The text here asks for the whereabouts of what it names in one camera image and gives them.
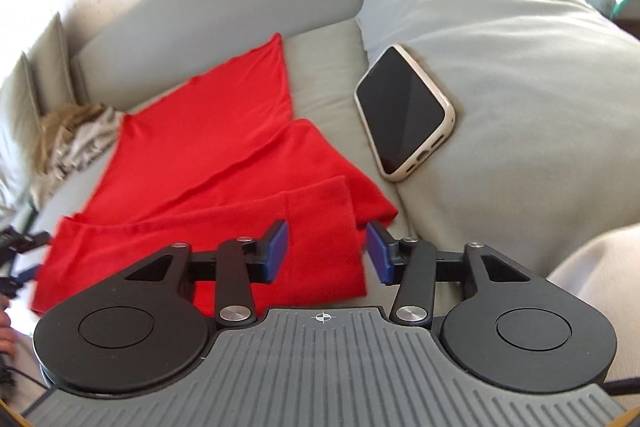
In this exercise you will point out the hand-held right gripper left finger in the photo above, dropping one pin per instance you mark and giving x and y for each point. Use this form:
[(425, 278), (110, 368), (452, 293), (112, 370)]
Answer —
[(277, 253)]

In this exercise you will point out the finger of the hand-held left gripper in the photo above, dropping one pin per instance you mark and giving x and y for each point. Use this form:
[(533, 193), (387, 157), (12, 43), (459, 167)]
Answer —
[(17, 282), (25, 240)]

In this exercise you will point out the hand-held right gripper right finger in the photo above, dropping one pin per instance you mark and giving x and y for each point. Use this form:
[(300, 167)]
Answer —
[(378, 258)]

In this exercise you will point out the red garment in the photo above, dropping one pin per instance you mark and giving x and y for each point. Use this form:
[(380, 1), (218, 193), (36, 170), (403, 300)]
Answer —
[(200, 147)]

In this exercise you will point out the person's left hand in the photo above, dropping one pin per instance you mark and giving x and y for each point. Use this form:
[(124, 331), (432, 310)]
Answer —
[(5, 329)]

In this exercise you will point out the beige crumpled garment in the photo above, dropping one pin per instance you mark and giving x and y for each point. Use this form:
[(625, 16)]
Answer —
[(85, 147)]

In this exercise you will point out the beige cushion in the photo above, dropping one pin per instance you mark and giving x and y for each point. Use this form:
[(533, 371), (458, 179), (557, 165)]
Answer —
[(52, 62), (17, 117)]

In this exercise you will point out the brown crumpled garment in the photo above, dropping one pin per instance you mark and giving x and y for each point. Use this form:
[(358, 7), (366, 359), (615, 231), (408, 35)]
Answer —
[(67, 122)]

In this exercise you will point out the smartphone with beige case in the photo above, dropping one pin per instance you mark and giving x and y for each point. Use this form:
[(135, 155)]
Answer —
[(400, 107)]

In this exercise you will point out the large grey pillow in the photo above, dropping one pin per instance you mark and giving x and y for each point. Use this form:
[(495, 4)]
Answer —
[(525, 107)]

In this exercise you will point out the white cloth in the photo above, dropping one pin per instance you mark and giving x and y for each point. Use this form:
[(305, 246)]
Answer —
[(600, 287)]

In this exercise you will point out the grey sofa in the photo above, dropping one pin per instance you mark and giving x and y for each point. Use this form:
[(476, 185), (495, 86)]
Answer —
[(225, 7)]

